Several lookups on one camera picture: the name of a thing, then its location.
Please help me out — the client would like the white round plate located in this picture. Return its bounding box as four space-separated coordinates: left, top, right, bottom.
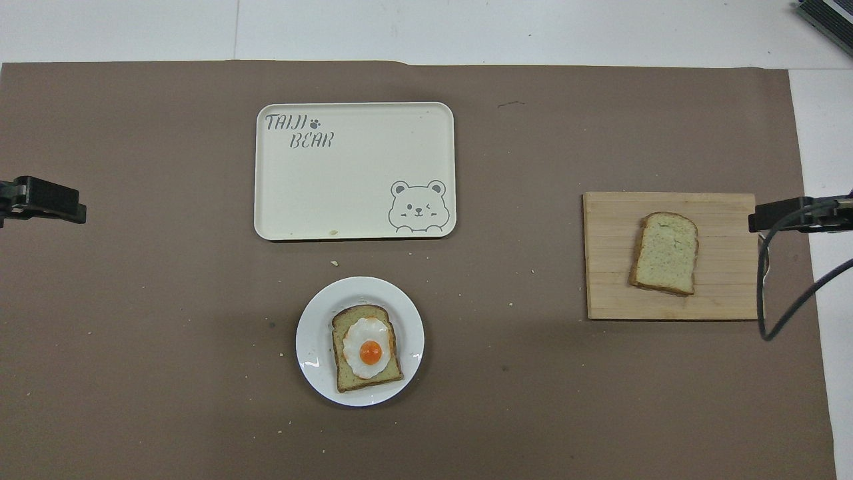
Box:
296 276 425 407

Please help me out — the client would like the cream tray with bear print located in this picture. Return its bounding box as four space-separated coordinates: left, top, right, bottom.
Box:
254 102 457 241

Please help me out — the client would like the fried egg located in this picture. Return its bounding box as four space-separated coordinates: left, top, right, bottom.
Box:
343 317 391 381

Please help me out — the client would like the bread slice under egg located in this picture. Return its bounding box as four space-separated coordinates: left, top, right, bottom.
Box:
331 305 405 393

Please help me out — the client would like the wooden cutting board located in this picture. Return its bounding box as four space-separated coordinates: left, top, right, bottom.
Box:
583 192 760 321

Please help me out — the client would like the plain bread slice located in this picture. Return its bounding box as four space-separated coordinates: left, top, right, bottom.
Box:
629 212 700 297

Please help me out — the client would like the black stand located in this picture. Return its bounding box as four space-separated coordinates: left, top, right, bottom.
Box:
796 0 853 58

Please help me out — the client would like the black cable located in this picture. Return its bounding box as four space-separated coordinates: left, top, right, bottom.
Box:
757 192 853 342

